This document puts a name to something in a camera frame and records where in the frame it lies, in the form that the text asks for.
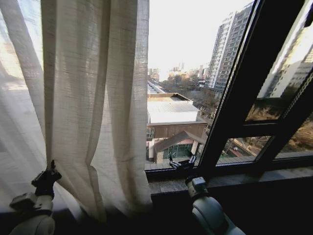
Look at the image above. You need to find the cream linen curtain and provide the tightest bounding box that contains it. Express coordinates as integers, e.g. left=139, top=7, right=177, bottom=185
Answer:
left=40, top=0, right=154, bottom=224

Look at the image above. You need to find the brown gabled roof building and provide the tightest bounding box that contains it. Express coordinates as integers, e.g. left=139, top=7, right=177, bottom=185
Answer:
left=146, top=130, right=208, bottom=165

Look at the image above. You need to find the sheer white curtain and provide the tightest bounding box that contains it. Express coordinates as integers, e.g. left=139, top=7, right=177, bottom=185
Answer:
left=0, top=0, right=83, bottom=222

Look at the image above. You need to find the white-roofed low building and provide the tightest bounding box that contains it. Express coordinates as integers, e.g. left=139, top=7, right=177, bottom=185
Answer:
left=146, top=92, right=208, bottom=141

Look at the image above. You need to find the grey stone window sill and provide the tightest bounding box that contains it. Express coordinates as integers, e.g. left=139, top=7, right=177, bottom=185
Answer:
left=148, top=167, right=313, bottom=194

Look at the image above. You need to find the tall grey apartment tower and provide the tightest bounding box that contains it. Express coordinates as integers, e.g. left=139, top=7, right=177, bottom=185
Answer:
left=203, top=1, right=255, bottom=94

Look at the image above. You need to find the pale sunlit high-rise building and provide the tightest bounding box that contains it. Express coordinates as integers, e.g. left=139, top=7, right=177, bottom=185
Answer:
left=257, top=0, right=313, bottom=99

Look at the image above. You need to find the dark window frame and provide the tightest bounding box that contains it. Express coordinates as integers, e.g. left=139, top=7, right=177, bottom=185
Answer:
left=144, top=0, right=313, bottom=178

